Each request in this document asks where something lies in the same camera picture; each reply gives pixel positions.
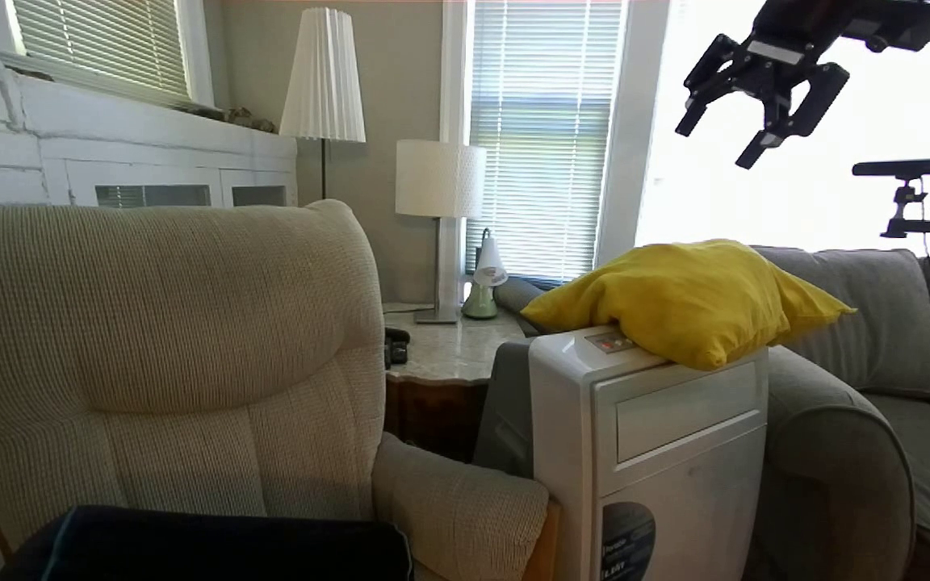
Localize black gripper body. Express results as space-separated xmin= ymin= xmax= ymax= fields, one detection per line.
xmin=746 ymin=0 xmax=849 ymax=72

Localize white window blinds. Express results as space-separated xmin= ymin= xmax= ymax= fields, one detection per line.
xmin=8 ymin=0 xmax=194 ymax=105
xmin=467 ymin=0 xmax=627 ymax=285

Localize yellow pillow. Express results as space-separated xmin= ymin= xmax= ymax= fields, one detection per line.
xmin=521 ymin=234 xmax=860 ymax=373

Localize table lamp white drum shade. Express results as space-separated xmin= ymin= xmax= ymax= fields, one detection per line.
xmin=395 ymin=139 xmax=492 ymax=329

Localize small white green bottle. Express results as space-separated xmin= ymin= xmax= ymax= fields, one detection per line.
xmin=462 ymin=224 xmax=509 ymax=321

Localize gray fabric sofa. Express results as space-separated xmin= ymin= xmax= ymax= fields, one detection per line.
xmin=472 ymin=242 xmax=930 ymax=581

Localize marble top side table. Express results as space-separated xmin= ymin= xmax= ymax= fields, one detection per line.
xmin=380 ymin=303 xmax=532 ymax=465

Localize white portable air conditioner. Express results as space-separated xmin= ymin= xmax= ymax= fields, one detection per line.
xmin=526 ymin=321 xmax=772 ymax=581

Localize floor lamp pleated white shade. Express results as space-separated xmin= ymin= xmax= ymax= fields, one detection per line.
xmin=279 ymin=7 xmax=369 ymax=203

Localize white built-in cabinet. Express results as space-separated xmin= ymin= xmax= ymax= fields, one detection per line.
xmin=11 ymin=74 xmax=300 ymax=214

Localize beige recliner armchair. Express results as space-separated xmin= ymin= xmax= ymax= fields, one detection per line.
xmin=0 ymin=197 xmax=554 ymax=581

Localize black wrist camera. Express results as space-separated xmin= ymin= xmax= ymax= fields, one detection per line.
xmin=836 ymin=0 xmax=930 ymax=53

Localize black stereo camera bar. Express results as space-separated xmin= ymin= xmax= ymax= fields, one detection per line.
xmin=849 ymin=153 xmax=930 ymax=181

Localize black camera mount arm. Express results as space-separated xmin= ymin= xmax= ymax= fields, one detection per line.
xmin=879 ymin=176 xmax=930 ymax=242

